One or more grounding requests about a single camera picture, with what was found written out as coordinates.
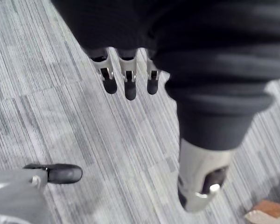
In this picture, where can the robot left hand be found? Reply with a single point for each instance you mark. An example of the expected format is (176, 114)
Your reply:
(200, 58)

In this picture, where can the dark robot foot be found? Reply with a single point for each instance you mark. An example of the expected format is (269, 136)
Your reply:
(63, 173)

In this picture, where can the silver robot leg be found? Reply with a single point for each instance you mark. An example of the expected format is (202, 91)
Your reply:
(14, 198)

